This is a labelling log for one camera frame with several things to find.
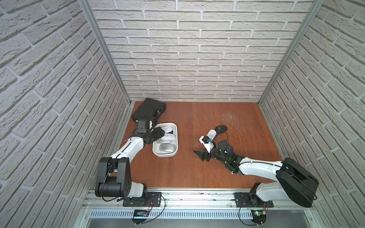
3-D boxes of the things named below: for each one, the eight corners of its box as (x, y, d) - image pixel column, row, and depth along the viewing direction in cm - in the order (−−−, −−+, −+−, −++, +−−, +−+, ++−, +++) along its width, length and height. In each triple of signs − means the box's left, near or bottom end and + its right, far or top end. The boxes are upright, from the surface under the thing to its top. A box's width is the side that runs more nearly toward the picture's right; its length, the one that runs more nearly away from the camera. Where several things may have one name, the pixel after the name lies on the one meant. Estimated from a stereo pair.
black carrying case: (130, 118, 109) (128, 114, 105) (148, 100, 122) (146, 96, 118) (150, 127, 104) (149, 123, 100) (166, 107, 117) (165, 103, 113)
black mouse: (217, 134, 102) (218, 132, 100) (214, 129, 105) (215, 126, 103) (227, 131, 104) (228, 128, 102) (223, 125, 107) (224, 123, 105)
